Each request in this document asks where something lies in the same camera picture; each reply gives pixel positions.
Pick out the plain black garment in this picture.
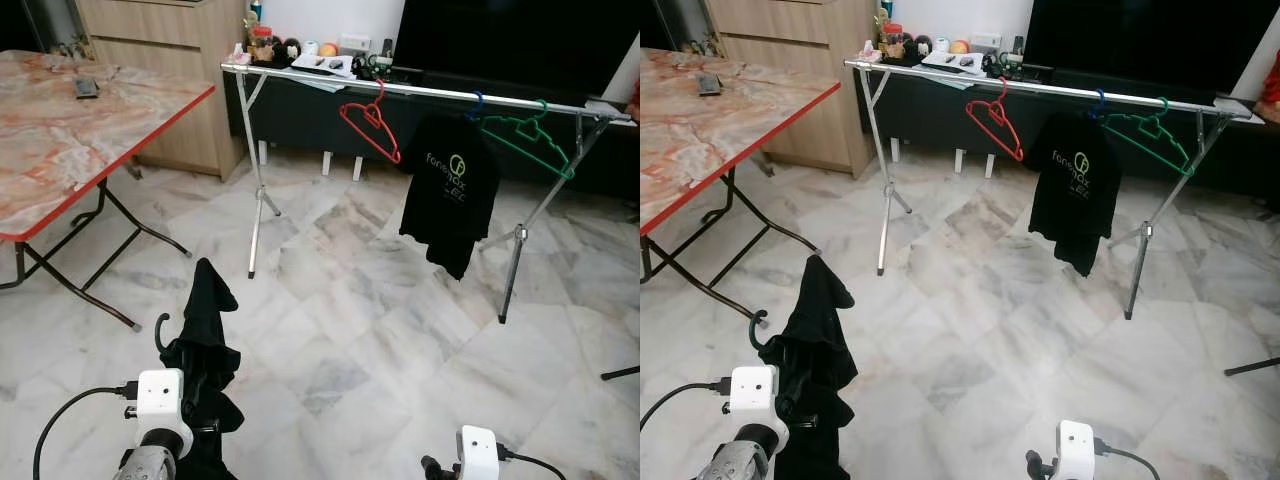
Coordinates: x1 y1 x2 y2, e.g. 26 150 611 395
772 254 859 480
160 257 244 480

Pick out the red plastic hanger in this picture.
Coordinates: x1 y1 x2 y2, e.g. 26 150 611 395
965 78 1026 163
338 80 404 166

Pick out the green plastic hanger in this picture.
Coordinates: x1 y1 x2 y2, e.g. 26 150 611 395
480 98 579 182
1103 96 1196 179

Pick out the marble folding table red edge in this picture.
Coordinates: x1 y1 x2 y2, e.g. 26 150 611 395
640 47 843 329
0 50 217 333

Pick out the black printed t-shirt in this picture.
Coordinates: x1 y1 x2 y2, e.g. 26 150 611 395
1023 110 1124 279
397 112 502 282

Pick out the black TV console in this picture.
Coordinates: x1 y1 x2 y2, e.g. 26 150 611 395
858 60 1280 196
228 62 641 201

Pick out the light wooden cabinet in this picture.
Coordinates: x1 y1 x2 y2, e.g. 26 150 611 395
705 0 879 171
77 0 252 183

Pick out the stack of papers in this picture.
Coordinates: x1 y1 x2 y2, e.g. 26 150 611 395
288 52 358 81
920 50 986 79

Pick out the remote control holder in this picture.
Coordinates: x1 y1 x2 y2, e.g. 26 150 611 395
362 40 398 81
990 38 1028 79

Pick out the black television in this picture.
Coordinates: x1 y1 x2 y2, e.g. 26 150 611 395
1022 0 1280 101
391 0 641 103

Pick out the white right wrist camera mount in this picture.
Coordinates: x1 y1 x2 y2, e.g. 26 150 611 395
456 424 502 480
1057 420 1096 480

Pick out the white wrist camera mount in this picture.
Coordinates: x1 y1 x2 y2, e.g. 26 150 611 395
134 367 194 457
1057 420 1096 480
456 424 502 480
728 365 779 441

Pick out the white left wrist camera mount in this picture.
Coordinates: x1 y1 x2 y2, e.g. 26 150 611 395
728 365 779 441
134 367 194 457

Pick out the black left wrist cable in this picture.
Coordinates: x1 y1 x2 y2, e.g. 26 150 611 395
32 384 141 480
640 380 733 433

